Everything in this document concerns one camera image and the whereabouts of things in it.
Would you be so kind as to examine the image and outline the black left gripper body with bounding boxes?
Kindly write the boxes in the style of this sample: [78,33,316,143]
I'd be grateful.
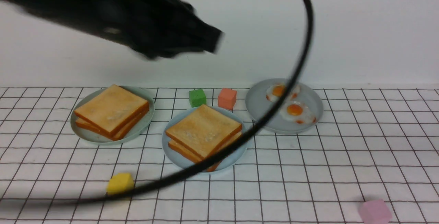
[100,0,223,60]

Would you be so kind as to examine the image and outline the toast slice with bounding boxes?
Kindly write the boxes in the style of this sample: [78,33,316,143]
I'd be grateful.
[74,85,150,141]
[75,110,149,141]
[165,104,243,159]
[168,132,242,163]

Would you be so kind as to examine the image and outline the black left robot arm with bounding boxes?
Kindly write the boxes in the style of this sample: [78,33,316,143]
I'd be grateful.
[1,0,223,60]

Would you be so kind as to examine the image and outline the green foam cube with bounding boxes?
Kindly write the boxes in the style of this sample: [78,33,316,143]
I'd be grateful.
[188,89,207,108]

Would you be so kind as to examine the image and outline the salmon foam cube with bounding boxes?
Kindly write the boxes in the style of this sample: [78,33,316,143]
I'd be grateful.
[218,88,237,110]

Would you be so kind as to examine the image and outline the pale green bread plate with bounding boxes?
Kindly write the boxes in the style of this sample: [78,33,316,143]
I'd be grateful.
[70,85,155,145]

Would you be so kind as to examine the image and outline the grey egg plate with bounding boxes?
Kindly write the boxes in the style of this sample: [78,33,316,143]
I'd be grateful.
[246,78,324,135]

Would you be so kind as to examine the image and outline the back fried egg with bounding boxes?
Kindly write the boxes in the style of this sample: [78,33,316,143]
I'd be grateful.
[265,83,301,102]

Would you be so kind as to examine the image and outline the yellow foam block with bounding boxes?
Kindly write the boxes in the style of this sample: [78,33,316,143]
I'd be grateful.
[106,173,135,196]

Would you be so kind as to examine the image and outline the right-side fried egg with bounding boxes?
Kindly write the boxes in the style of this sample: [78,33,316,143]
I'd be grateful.
[279,101,317,125]

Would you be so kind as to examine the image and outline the pink foam block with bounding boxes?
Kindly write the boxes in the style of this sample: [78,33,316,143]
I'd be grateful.
[359,199,393,224]

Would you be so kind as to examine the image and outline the black cable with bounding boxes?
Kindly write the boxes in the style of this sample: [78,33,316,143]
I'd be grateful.
[0,0,314,205]

